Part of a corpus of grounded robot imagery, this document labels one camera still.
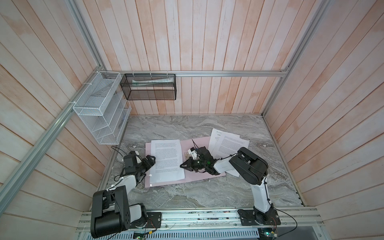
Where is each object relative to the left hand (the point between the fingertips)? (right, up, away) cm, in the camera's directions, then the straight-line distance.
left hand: (152, 162), depth 91 cm
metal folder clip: (+22, +4, +6) cm, 23 cm away
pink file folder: (+21, +11, +10) cm, 26 cm away
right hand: (+17, -2, -1) cm, 17 cm away
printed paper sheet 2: (+43, +16, +16) cm, 48 cm away
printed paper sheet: (+10, +2, +4) cm, 11 cm away
